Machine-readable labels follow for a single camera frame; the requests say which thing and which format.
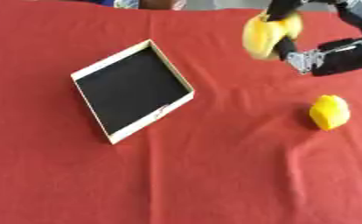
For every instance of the tan box with black inside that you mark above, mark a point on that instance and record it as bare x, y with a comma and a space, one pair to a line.
130, 87

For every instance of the yellow toy fruit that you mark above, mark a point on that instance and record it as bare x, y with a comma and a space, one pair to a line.
329, 112
263, 35

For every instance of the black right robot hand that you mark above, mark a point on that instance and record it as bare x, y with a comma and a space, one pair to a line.
342, 59

